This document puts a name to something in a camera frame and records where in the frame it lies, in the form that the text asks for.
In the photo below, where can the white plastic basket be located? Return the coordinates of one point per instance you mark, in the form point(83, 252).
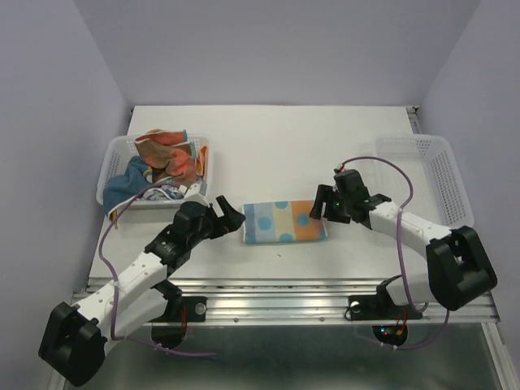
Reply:
point(428, 161)
point(121, 149)

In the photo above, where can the right white plastic basket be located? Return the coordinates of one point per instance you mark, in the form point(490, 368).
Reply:
point(428, 161)

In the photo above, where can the left white plastic basket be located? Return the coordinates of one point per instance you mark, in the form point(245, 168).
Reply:
point(121, 149)

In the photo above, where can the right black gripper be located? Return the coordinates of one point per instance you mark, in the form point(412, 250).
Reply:
point(322, 194)

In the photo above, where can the dark blue towel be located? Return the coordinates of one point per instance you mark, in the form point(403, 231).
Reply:
point(121, 188)

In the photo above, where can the orange brown bear towel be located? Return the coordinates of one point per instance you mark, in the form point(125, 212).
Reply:
point(169, 154)

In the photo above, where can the white blue print towel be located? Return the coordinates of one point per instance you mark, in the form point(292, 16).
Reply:
point(164, 192)

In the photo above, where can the blue polka dot towel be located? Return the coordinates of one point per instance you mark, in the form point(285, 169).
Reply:
point(281, 222)

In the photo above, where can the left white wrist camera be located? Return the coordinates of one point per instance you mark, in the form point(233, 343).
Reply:
point(196, 193)

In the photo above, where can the aluminium mounting rail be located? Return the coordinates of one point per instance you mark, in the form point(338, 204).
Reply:
point(262, 302)

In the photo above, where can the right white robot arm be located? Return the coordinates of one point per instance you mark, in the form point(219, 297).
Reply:
point(458, 267)

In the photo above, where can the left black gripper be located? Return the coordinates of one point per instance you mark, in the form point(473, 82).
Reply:
point(231, 219)

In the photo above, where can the orange pastel patterned towel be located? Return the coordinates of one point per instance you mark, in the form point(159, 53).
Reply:
point(202, 162)

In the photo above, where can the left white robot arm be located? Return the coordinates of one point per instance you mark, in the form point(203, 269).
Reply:
point(77, 338)

